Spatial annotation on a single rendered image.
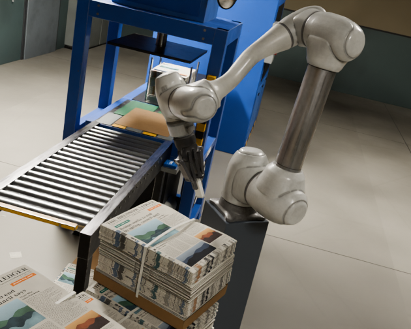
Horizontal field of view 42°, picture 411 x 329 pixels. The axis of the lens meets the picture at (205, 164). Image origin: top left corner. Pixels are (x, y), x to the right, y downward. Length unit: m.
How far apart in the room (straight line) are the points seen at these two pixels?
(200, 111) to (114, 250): 0.56
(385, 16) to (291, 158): 8.93
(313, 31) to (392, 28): 8.92
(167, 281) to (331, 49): 0.91
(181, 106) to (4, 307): 0.72
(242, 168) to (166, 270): 0.56
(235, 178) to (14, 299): 0.98
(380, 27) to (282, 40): 8.86
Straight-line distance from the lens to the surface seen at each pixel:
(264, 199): 1.93
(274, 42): 1.89
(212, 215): 2.17
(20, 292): 1.46
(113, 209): 2.45
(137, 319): 1.78
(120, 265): 1.80
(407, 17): 10.78
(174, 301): 1.71
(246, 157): 2.04
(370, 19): 10.70
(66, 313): 1.40
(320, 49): 1.82
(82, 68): 3.52
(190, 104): 1.54
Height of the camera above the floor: 1.93
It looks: 21 degrees down
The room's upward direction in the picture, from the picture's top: 12 degrees clockwise
